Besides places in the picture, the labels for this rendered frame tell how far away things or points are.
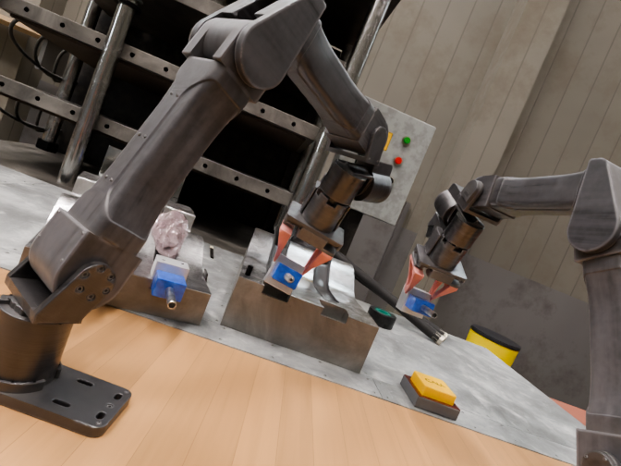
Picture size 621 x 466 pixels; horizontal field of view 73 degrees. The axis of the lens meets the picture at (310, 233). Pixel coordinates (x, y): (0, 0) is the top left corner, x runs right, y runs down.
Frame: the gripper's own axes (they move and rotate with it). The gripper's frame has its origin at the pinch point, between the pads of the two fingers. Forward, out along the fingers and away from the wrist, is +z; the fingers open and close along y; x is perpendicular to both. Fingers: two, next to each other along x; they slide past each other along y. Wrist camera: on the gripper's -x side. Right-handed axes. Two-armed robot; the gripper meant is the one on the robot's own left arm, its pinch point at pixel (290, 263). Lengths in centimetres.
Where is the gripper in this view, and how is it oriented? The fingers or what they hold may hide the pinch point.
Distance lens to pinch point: 72.8
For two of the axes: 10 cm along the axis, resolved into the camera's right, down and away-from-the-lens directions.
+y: -8.6, -4.9, -1.2
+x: -1.0, 4.0, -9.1
